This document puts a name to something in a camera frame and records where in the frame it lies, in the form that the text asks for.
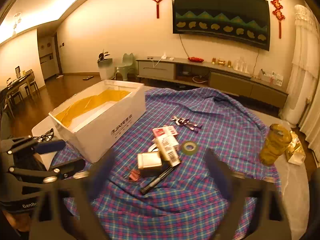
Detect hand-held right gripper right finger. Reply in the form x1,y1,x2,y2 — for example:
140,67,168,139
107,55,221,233
204,147,293,240

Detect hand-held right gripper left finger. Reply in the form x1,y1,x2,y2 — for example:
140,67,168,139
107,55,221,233
30,150,120,240

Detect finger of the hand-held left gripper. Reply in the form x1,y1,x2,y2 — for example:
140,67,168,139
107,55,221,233
0,136,67,155
7,158,87,184

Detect white cardboard box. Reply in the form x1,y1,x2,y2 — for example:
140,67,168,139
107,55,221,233
48,79,147,164

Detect white power adapter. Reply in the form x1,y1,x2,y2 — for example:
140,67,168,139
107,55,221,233
137,151,163,178

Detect white cream tube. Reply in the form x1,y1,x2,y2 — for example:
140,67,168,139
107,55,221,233
153,136,181,167

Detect black eyeglasses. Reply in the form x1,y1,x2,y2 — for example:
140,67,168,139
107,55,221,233
32,128,55,142

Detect red clips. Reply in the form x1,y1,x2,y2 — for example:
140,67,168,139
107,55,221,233
128,169,141,182

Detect green tape roll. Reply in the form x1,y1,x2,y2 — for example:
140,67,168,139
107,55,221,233
180,141,200,155

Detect blue plaid shirt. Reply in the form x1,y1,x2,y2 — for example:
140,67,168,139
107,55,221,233
51,87,284,240

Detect white small carton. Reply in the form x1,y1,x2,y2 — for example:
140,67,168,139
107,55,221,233
160,134,180,152

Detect black pen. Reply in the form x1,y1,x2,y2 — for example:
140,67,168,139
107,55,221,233
139,166,175,195

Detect yellow plastic liner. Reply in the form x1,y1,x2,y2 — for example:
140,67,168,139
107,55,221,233
54,89,132,127

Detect silver toy figure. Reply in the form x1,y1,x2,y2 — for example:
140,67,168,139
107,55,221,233
171,116,203,133

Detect yellow oil bottle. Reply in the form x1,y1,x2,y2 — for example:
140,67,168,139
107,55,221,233
259,123,292,166

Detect dining chair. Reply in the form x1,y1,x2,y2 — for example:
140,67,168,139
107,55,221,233
24,74,40,97

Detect red and white small box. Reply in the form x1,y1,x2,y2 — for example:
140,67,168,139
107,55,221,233
152,126,179,138

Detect dining table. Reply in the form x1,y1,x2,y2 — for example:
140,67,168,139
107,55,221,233
6,71,34,98

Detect gold foil bag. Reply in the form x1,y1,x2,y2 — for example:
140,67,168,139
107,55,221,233
285,130,307,167

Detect grey television cabinet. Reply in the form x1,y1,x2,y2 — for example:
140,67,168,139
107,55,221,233
136,56,289,110

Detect white cylindrical bin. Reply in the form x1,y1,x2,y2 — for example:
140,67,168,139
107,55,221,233
97,58,114,80

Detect dark leafy plant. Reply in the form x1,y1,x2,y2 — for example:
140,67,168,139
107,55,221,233
97,49,110,63

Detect clear glass cups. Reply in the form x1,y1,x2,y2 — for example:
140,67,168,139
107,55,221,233
234,57,250,73

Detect white desk organizer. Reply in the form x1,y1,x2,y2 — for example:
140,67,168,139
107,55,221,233
259,69,284,87

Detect green plastic chair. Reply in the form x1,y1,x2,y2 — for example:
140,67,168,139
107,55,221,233
114,52,137,82

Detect amber glass jars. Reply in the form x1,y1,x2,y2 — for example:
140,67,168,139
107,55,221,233
212,57,233,67

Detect pendant ceiling lamp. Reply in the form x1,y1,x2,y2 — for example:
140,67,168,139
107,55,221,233
11,12,22,34

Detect white curtain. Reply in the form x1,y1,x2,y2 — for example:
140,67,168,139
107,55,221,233
279,4,320,153

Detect wall television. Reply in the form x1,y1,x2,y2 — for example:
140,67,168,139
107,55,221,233
171,0,272,52

